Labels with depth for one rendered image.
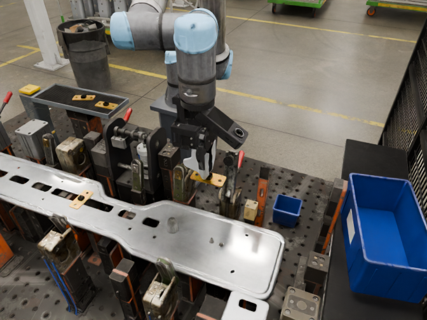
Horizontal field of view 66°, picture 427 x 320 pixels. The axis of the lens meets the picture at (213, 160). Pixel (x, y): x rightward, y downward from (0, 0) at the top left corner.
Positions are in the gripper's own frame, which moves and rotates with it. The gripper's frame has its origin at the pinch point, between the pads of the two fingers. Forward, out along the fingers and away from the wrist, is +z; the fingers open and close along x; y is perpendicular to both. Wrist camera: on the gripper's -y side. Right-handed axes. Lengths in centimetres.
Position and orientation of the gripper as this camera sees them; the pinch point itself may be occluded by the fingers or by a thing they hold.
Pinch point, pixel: (208, 173)
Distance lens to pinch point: 79.3
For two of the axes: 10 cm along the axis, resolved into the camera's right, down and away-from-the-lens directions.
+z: 0.1, 7.8, 6.3
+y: -9.3, -2.3, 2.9
